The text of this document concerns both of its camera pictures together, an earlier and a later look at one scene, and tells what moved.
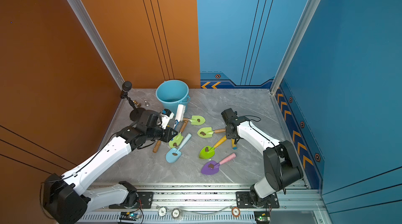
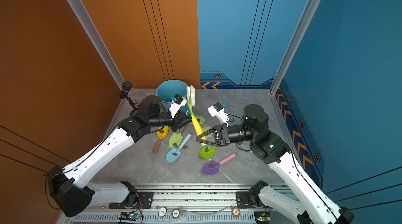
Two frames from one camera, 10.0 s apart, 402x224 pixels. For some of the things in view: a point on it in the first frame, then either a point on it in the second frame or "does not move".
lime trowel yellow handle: (207, 152) does not move
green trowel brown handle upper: (196, 120) does not move
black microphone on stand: (126, 86) does not move
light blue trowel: (174, 154) does not move
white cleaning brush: (180, 112) to (190, 93)
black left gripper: (169, 132) to (178, 119)
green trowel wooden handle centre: (207, 132) does not move
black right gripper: (227, 134) to (223, 134)
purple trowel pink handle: (211, 167) does not move
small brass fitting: (138, 104) does not move
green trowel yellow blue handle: (234, 146) to (207, 152)
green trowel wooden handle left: (177, 140) does not move
